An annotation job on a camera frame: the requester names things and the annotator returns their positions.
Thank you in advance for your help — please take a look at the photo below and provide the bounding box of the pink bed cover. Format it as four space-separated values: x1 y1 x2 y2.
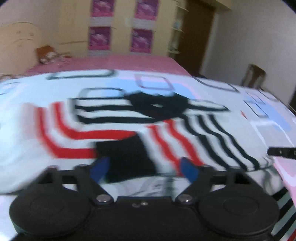
25 55 191 76

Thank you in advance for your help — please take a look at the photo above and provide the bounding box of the dark brown wooden door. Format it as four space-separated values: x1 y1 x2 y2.
176 1 215 76

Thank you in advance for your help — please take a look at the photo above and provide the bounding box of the striped white child sweater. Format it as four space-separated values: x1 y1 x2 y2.
0 91 296 241

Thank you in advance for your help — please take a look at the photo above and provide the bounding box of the lower right purple poster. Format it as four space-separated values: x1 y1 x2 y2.
130 29 154 54

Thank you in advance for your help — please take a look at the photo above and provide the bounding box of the cream wardrobe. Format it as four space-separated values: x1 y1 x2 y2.
57 1 176 57

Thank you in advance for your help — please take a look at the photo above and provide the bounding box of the patterned white pink bedsheet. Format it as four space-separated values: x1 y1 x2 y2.
1 69 295 240

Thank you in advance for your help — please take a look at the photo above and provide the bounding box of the brown wooden chair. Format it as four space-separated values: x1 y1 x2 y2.
240 64 266 90

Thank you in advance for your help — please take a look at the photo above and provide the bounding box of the upper right purple poster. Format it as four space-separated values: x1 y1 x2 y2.
134 0 159 21

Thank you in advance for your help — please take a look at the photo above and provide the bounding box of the cream corner shelf unit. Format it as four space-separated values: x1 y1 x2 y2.
168 1 189 59

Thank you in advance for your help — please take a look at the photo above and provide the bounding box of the purple poster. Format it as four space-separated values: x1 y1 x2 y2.
91 0 115 17
130 29 154 54
88 27 111 51
134 0 159 21

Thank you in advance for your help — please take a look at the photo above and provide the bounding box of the cream wooden headboard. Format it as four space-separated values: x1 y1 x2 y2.
1 22 43 75

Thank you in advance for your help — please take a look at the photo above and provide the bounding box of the upper left purple poster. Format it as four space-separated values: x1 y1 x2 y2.
91 0 115 17

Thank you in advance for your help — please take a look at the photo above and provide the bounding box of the lower left purple poster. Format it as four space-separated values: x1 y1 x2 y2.
88 27 111 51

